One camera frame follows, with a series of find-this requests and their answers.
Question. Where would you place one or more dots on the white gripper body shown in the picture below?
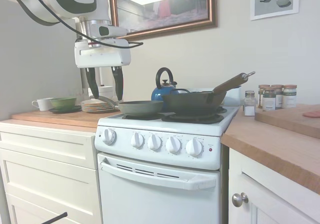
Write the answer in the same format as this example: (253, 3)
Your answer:
(102, 54)

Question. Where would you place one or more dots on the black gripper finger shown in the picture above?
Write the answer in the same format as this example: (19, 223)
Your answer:
(119, 83)
(92, 81)

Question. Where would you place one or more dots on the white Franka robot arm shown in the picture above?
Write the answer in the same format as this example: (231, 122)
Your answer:
(102, 3)

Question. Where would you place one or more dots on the white round canister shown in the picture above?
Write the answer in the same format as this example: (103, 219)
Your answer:
(106, 91)

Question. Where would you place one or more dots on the tan plate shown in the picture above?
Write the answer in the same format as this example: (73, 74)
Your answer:
(92, 105)
(96, 111)
(93, 108)
(92, 101)

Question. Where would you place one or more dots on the small grey frying pan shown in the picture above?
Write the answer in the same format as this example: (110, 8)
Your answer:
(140, 108)

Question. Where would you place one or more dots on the dark saucer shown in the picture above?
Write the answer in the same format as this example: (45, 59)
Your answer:
(75, 110)

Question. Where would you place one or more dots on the green bowl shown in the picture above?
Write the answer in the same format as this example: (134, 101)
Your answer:
(62, 103)

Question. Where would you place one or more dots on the white mug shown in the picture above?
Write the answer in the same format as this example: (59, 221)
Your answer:
(43, 104)

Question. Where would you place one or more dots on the large white oven knob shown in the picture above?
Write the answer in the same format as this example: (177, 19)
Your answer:
(109, 136)

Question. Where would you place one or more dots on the shallow cream drawer front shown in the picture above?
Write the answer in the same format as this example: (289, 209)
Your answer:
(50, 147)

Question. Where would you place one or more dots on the cream drawer cabinet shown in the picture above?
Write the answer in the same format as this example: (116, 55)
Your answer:
(50, 179)

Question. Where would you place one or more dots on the deep cream drawer front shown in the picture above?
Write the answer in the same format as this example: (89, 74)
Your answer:
(47, 181)
(22, 214)

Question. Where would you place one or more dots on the white oven door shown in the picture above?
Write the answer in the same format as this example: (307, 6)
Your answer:
(155, 204)

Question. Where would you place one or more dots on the glass salt shaker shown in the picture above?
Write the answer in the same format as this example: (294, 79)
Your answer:
(249, 106)

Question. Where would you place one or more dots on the thin black rod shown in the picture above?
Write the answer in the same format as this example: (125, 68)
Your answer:
(56, 217)

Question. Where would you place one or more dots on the spice jar, copper lid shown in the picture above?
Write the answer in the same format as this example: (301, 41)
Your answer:
(279, 96)
(290, 97)
(260, 96)
(269, 100)

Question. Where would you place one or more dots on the round metal cabinet knob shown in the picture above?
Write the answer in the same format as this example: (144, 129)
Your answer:
(238, 200)

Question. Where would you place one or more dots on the wooden cutting board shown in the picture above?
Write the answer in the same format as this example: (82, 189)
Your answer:
(287, 120)

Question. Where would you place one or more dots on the white-bordered still life poster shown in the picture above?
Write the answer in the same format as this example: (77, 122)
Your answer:
(275, 1)

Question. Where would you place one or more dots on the pink flat item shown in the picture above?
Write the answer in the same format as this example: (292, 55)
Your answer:
(312, 114)

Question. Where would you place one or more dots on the framed painting, bronze frame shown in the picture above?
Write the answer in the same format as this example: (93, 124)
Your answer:
(162, 6)

